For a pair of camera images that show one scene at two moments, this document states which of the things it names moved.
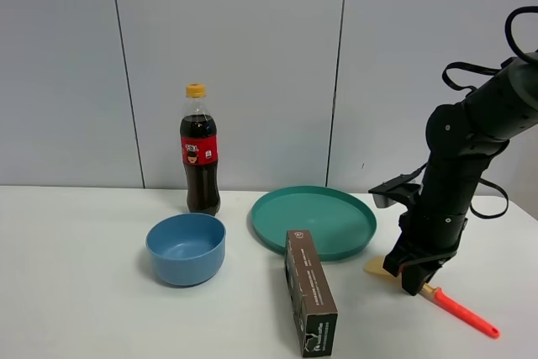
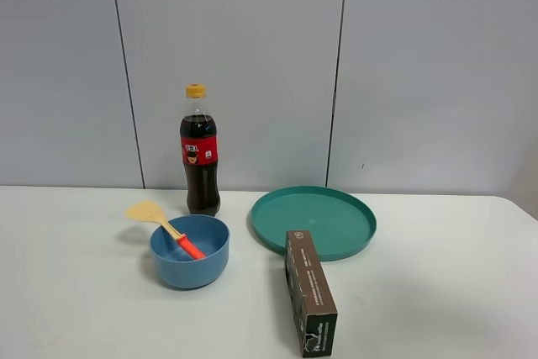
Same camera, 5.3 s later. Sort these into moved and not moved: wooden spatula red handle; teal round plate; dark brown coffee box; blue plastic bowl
Moved: wooden spatula red handle
Not moved: blue plastic bowl; teal round plate; dark brown coffee box
